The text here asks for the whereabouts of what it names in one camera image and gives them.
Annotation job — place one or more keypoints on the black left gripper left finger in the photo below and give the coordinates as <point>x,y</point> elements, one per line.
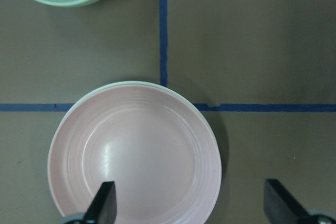
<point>103,208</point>

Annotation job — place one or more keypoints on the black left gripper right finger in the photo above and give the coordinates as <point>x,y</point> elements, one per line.
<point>280,206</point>

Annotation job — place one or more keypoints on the pink plate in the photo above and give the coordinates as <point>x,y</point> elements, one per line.
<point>156,147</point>

